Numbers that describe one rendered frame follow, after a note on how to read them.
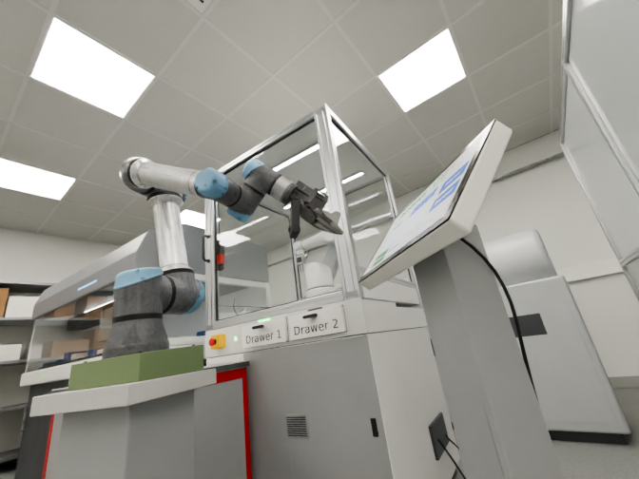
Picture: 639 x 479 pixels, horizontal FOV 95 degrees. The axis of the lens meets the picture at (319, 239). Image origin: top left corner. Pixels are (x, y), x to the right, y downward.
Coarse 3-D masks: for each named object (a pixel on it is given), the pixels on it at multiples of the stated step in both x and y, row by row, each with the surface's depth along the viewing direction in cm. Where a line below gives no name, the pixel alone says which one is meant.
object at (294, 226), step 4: (292, 200) 89; (296, 200) 90; (292, 204) 89; (296, 204) 89; (292, 208) 88; (296, 208) 88; (292, 212) 88; (296, 212) 88; (292, 216) 87; (296, 216) 87; (292, 220) 86; (296, 220) 87; (292, 224) 86; (296, 224) 86; (288, 228) 87; (292, 228) 86; (296, 228) 86; (292, 232) 85; (296, 232) 85; (292, 236) 87; (296, 236) 87
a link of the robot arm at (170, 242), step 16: (144, 192) 102; (160, 192) 101; (176, 192) 105; (160, 208) 101; (176, 208) 104; (160, 224) 99; (176, 224) 101; (160, 240) 97; (176, 240) 98; (160, 256) 96; (176, 256) 96; (176, 272) 92; (192, 272) 97; (176, 288) 87; (192, 288) 93; (176, 304) 87; (192, 304) 93
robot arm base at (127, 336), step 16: (112, 320) 76; (128, 320) 74; (144, 320) 76; (160, 320) 80; (112, 336) 73; (128, 336) 73; (144, 336) 74; (160, 336) 77; (112, 352) 70; (128, 352) 71; (144, 352) 72
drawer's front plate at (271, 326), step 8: (272, 320) 143; (280, 320) 141; (248, 328) 151; (264, 328) 145; (272, 328) 142; (280, 328) 140; (248, 336) 149; (256, 336) 147; (264, 336) 144; (272, 336) 141; (248, 344) 148; (256, 344) 146; (264, 344) 143
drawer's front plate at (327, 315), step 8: (312, 312) 132; (320, 312) 129; (328, 312) 127; (336, 312) 125; (296, 320) 135; (304, 320) 133; (312, 320) 131; (320, 320) 128; (328, 320) 126; (344, 320) 123; (296, 328) 134; (304, 328) 132; (312, 328) 130; (320, 328) 127; (328, 328) 125; (336, 328) 123; (344, 328) 121; (296, 336) 133; (304, 336) 131; (312, 336) 129
